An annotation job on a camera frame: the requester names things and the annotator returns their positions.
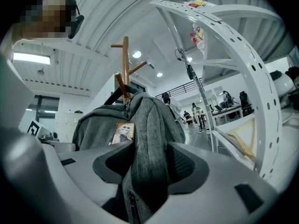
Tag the black metal railing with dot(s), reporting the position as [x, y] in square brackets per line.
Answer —
[180, 88]

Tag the illustrated card charm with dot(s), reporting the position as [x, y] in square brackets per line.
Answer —
[122, 133]

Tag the round ceiling light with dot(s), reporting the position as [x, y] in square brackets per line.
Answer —
[159, 74]
[189, 59]
[137, 54]

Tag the person's head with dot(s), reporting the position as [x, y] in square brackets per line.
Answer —
[44, 13]

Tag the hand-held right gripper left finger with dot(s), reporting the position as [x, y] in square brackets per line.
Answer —
[109, 164]

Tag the grey fabric backpack bag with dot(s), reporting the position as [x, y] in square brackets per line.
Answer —
[149, 129]

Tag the wooden coat rack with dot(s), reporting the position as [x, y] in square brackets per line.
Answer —
[125, 62]

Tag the white work table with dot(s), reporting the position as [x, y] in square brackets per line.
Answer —
[227, 112]

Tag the yellow wooden frame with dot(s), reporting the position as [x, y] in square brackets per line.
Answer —
[245, 136]

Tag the black camera on stand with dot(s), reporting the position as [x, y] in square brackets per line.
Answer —
[190, 71]

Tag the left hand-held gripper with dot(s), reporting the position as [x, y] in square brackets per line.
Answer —
[35, 128]

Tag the red yellow snack packet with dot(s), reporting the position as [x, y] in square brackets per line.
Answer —
[198, 37]
[198, 3]

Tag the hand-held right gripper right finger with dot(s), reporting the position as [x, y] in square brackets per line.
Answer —
[210, 190]

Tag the white round helmet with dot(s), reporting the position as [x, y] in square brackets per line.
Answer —
[282, 81]

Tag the black head-mounted camera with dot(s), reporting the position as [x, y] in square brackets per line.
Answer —
[76, 23]

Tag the rectangular ceiling light panel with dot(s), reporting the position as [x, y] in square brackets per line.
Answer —
[31, 58]

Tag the black office chair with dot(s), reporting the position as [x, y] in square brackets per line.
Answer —
[245, 100]

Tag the white perforated metal shelf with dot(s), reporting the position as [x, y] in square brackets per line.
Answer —
[254, 78]

